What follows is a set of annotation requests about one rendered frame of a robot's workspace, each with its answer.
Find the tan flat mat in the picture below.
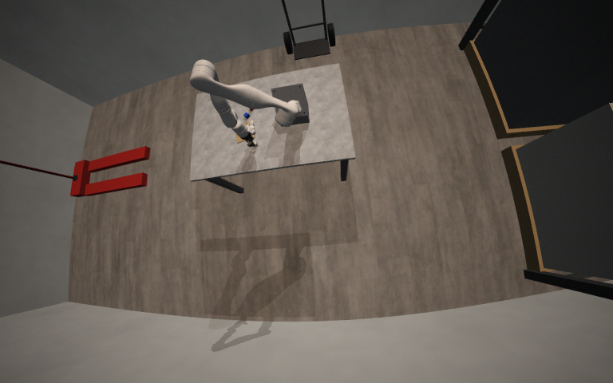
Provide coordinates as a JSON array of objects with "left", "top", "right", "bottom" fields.
[{"left": 236, "top": 121, "right": 250, "bottom": 143}]

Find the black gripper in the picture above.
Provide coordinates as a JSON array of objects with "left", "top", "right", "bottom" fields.
[{"left": 240, "top": 133, "right": 255, "bottom": 147}]

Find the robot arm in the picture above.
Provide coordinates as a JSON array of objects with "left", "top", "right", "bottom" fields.
[{"left": 190, "top": 60, "right": 302, "bottom": 138}]

